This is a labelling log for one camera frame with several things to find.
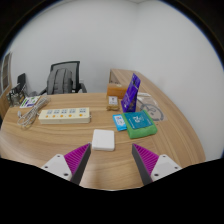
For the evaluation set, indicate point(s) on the cream power strip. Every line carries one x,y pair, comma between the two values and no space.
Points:
65,116

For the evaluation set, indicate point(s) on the wooden shelf unit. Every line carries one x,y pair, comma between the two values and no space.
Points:
5,75

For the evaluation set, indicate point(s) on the small black chair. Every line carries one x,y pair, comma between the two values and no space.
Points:
21,80

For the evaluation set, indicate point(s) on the black mesh office chair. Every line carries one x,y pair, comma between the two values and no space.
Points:
76,66

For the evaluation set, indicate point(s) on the green cloth pack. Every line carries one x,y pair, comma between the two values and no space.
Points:
140,125

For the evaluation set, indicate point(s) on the small blue packet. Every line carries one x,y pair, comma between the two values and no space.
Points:
119,122

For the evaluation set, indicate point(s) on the clear desk organiser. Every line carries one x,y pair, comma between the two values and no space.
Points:
15,95

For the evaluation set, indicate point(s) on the brown snack pack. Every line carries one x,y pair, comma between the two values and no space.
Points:
113,102

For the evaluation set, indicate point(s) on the purple standing package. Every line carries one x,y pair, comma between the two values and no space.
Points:
130,95

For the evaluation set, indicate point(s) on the orange-brown cardboard box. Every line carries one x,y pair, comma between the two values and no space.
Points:
116,90

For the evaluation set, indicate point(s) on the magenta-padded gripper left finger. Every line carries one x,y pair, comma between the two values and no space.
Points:
77,159

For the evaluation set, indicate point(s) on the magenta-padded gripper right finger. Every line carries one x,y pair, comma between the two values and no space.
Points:
146,159

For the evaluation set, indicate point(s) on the grey backpack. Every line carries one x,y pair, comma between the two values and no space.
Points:
59,81

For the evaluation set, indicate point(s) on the white charger block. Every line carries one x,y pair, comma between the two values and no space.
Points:
103,140

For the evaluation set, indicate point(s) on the clear printed plastic bag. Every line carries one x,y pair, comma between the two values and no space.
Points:
151,110

